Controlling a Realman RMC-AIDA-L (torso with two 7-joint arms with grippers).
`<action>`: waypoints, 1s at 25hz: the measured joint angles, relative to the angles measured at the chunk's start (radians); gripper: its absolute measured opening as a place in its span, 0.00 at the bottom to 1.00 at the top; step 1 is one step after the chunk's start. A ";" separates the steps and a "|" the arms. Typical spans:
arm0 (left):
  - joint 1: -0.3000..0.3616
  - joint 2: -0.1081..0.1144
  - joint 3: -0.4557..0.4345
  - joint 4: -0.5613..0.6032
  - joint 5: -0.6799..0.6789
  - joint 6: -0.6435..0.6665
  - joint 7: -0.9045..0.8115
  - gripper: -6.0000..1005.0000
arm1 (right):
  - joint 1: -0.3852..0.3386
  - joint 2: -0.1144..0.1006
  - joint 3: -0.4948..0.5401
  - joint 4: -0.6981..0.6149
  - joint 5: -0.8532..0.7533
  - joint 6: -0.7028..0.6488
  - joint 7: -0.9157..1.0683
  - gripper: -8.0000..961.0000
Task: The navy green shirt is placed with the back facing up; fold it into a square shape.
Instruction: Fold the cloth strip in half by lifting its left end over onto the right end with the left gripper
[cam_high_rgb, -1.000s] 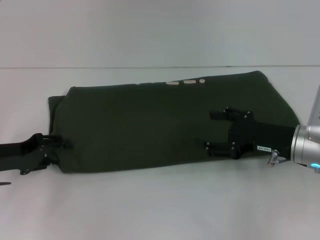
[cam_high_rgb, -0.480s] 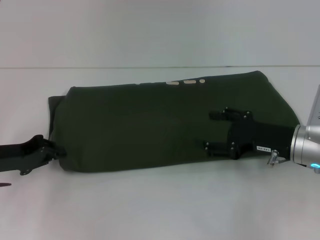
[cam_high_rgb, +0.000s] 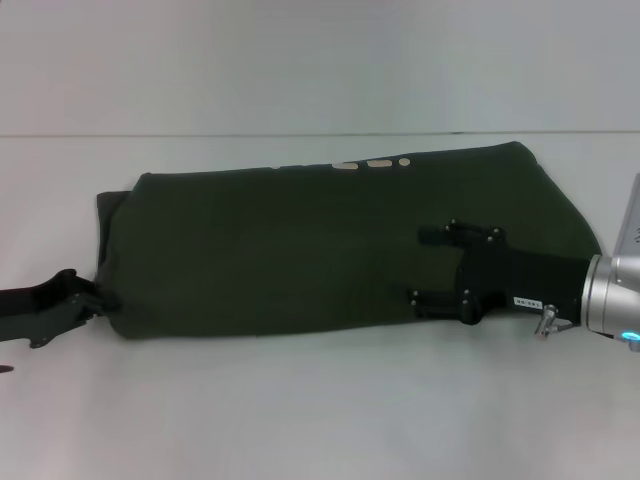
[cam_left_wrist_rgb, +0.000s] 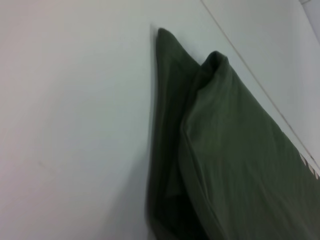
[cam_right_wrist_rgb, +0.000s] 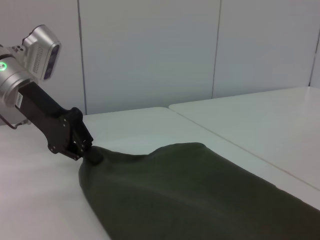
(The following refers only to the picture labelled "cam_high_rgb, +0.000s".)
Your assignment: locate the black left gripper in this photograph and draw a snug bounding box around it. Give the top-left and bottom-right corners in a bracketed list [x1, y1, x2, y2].
[0, 268, 123, 350]

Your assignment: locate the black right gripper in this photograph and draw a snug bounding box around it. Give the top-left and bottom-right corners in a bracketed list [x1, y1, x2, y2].
[405, 217, 595, 327]

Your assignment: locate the dark green t-shirt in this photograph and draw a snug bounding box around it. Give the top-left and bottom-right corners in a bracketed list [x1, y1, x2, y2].
[94, 141, 604, 342]

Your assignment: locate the right gripper cable with plug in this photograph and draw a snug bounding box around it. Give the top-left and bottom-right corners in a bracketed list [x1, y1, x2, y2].
[531, 302, 576, 340]

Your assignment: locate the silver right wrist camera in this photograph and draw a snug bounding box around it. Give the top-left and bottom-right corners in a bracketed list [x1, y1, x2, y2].
[617, 172, 640, 292]

